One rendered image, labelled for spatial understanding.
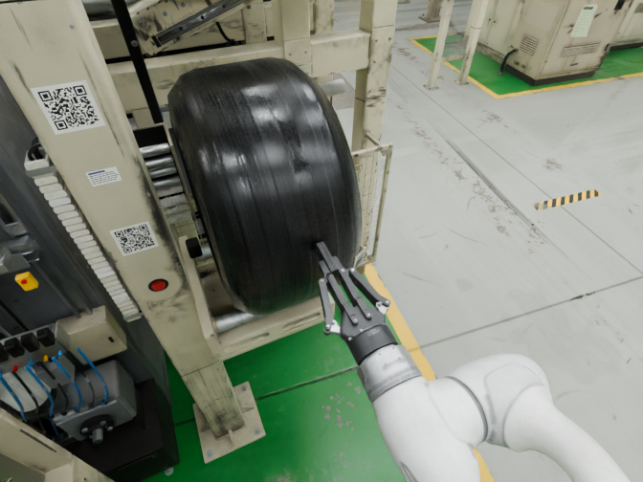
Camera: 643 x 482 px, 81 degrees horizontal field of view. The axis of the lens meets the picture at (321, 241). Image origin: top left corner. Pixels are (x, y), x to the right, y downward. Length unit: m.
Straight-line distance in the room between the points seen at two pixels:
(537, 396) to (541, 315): 1.84
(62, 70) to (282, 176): 0.36
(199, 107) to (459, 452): 0.68
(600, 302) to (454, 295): 0.83
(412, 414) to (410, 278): 1.82
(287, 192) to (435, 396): 0.41
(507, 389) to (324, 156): 0.48
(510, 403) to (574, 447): 0.08
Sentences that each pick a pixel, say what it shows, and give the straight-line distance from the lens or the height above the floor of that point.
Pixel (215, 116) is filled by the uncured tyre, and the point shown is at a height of 1.47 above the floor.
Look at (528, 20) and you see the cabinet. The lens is 5.29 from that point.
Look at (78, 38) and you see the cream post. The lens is 0.70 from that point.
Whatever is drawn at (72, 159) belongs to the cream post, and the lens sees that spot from 0.78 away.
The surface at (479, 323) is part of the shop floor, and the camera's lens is 2.28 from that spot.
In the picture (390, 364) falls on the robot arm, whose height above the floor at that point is 1.26.
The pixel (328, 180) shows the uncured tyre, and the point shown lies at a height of 1.36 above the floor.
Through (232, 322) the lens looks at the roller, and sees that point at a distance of 1.06.
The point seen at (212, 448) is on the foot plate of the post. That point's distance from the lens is 1.90.
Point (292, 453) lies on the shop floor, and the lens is 1.85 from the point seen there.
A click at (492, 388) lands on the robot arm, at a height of 1.24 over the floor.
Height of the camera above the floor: 1.78
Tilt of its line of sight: 45 degrees down
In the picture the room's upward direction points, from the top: straight up
